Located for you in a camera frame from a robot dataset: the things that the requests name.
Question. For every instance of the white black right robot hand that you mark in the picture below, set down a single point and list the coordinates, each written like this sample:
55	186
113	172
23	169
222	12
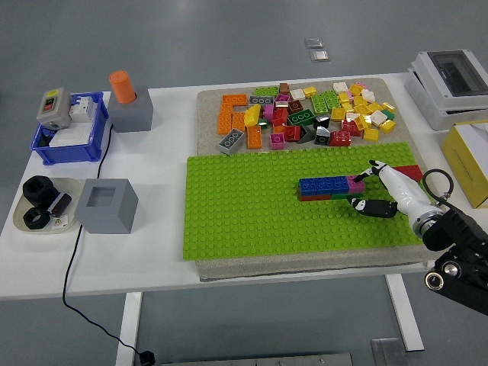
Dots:
406	190

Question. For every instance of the pink square toy brick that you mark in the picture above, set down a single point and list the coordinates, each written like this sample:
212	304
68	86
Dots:
355	185

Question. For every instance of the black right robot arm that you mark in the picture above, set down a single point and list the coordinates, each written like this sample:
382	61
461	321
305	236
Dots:
457	244

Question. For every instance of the red long toy brick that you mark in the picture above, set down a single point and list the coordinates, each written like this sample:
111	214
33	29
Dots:
315	198
411	172

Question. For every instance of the yellow square toy brick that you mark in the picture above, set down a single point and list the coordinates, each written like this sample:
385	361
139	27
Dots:
375	106
344	97
358	100
388	106
363	109
338	114
347	106
387	126
363	122
355	89
310	91
371	134

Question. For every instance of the white square toy brick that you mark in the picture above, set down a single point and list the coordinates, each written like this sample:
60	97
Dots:
339	87
352	117
378	118
368	95
297	94

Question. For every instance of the black toy brick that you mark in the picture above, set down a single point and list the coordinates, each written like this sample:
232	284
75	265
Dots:
322	122
323	137

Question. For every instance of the light pink toy brick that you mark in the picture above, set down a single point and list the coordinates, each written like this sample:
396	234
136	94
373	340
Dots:
350	94

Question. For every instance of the dark grey sloped toy brick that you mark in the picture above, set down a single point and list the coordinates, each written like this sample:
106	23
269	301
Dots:
307	134

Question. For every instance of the light green long toy brick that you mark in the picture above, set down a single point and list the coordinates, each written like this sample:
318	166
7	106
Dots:
318	104
266	91
331	100

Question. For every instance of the red square toy brick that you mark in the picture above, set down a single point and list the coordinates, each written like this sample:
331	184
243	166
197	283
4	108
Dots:
292	133
280	117

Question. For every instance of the magenta square toy brick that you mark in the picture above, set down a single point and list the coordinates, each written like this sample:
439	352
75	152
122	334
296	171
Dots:
282	100
277	141

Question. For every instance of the brown square toy brick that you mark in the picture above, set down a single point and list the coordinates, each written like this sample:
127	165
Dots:
296	106
285	88

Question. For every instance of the small dark green toy brick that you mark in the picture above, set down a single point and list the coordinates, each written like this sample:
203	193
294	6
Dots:
262	122

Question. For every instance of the green studded baseplate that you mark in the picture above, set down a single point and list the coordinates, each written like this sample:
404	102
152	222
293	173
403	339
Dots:
248	213

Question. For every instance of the grey long toy brick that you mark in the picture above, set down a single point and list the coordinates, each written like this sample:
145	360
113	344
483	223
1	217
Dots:
261	100
231	142

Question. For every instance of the yellow sloped toy brick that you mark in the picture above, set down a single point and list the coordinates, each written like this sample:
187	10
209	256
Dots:
252	115

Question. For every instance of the orange long toy brick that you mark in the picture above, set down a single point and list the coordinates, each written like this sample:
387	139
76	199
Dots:
234	100
225	120

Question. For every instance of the yellow cardboard box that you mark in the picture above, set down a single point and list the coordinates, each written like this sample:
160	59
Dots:
463	167

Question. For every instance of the white junction box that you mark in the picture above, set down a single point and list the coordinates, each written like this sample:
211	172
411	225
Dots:
423	99

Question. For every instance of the white table leg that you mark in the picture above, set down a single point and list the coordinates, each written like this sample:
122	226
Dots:
406	316
129	328

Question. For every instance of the white distribution box dark window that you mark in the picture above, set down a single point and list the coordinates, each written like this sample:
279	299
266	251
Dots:
453	72

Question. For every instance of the silver floor socket plate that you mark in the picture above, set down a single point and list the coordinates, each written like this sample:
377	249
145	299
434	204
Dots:
319	55
314	42

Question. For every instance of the grey metal floor plate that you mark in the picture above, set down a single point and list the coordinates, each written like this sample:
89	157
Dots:
387	352

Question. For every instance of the grey-brown foam mat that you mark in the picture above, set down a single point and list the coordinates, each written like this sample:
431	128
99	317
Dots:
207	114

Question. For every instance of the grey metal floor bar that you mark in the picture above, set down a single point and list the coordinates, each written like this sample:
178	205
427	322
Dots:
259	360

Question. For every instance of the grey block with round socket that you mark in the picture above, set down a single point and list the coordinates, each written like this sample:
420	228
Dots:
131	116

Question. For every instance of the orange cylinder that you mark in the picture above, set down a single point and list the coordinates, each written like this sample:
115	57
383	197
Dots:
122	87

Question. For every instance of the grey block with square hole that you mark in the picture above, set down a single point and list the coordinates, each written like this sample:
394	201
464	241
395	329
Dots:
103	218

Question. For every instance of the black plug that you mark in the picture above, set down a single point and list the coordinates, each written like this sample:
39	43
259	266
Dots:
146	356

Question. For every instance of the beige plastic tray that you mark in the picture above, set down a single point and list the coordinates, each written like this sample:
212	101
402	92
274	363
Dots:
72	187

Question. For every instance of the white circuit breaker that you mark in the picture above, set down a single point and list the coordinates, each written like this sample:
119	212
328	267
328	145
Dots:
82	108

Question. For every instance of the blue plastic bin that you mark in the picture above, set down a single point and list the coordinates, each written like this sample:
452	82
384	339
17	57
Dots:
68	154

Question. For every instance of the dark brown roller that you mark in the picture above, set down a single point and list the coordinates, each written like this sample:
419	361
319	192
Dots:
60	205

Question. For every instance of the white warning label card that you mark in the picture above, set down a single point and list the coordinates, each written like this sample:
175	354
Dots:
60	223

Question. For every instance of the large black nut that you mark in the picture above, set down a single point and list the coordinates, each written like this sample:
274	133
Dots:
37	189

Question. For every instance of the small black nut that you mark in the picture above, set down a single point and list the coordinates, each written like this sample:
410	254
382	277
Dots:
36	220

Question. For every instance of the white wall switch panel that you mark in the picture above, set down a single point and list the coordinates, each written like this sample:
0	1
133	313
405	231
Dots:
70	138

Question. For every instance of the grey push-button switch box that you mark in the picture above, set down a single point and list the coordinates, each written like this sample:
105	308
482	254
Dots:
53	108

